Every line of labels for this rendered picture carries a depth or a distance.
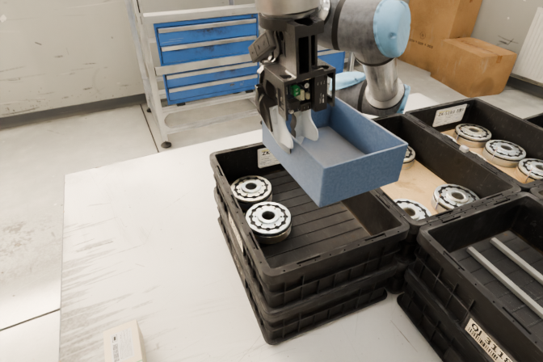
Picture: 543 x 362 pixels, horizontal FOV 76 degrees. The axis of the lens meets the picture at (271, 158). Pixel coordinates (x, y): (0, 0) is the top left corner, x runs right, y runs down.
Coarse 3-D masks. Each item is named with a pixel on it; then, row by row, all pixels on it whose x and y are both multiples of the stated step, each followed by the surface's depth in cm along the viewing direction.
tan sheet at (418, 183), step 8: (416, 168) 98; (424, 168) 98; (400, 176) 95; (408, 176) 95; (416, 176) 95; (424, 176) 95; (432, 176) 95; (392, 184) 92; (400, 184) 92; (408, 184) 92; (416, 184) 92; (424, 184) 92; (432, 184) 92; (440, 184) 92; (392, 192) 89; (400, 192) 89; (408, 192) 89; (416, 192) 89; (424, 192) 89; (432, 192) 89; (416, 200) 86; (424, 200) 86; (432, 208) 84
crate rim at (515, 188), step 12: (408, 120) 101; (432, 132) 95; (444, 144) 90; (468, 156) 85; (504, 180) 77; (384, 192) 73; (504, 192) 73; (516, 192) 73; (396, 204) 70; (468, 204) 70; (480, 204) 70; (408, 216) 67; (432, 216) 67; (444, 216) 67
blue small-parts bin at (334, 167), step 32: (288, 128) 65; (320, 128) 68; (352, 128) 62; (384, 128) 55; (288, 160) 55; (320, 160) 59; (352, 160) 48; (384, 160) 51; (320, 192) 48; (352, 192) 51
